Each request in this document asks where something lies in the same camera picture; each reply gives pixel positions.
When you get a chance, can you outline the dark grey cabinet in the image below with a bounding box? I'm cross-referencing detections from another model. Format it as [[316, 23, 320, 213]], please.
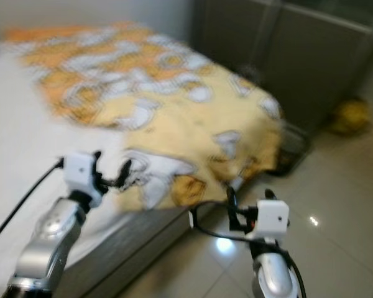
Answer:
[[191, 0, 373, 135]]

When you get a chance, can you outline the grey bed frame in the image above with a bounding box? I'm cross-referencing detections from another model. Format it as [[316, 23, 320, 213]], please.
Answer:
[[68, 204, 198, 298]]

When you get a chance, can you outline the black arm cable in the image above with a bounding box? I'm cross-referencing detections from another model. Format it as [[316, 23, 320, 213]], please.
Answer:
[[189, 199, 307, 298], [0, 158, 65, 250]]

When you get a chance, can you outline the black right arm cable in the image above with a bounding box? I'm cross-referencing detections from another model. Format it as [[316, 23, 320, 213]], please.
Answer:
[[189, 199, 307, 298]]

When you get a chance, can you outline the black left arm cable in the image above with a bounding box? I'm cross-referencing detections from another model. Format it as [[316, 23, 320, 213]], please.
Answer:
[[0, 158, 65, 250]]

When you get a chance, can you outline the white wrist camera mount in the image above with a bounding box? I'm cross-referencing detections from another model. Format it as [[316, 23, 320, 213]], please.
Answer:
[[63, 152, 102, 201], [250, 199, 290, 242]]

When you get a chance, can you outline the white mattress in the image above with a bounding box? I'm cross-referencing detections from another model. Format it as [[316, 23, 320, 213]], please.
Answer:
[[0, 50, 132, 287]]

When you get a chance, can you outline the round yellow object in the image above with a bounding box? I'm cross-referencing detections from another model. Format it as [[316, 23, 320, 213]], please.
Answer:
[[329, 98, 373, 138]]

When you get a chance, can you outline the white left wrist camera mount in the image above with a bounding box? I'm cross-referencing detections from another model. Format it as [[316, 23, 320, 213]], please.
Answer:
[[63, 152, 102, 201]]

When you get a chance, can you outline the black basket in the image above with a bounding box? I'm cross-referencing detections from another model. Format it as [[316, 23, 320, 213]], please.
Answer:
[[277, 121, 315, 178]]

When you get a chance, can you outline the yellow cartoon print blanket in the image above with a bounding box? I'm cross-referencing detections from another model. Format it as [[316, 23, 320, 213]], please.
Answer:
[[0, 24, 284, 210]]

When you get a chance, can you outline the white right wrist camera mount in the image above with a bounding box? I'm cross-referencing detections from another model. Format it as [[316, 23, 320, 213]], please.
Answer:
[[250, 199, 290, 242]]

